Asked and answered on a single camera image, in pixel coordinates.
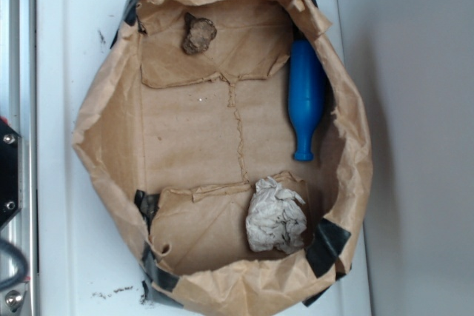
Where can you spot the brown rough rock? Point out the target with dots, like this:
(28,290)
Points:
(200,32)

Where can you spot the white plastic tray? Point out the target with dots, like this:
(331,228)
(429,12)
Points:
(85,268)

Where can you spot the brown paper bag tray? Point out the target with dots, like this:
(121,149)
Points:
(202,129)

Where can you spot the crumpled white paper ball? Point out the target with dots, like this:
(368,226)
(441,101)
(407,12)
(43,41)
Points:
(275,219)

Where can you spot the blue plastic bottle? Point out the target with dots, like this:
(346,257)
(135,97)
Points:
(306,96)

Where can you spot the black tape bottom right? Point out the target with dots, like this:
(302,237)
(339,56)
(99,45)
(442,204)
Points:
(329,241)

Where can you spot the black tape bottom left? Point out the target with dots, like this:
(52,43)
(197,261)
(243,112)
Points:
(157,281)

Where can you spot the black metal mount plate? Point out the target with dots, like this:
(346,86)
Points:
(8,171)

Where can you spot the aluminium frame rail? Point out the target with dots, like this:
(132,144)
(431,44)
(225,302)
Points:
(18,131)

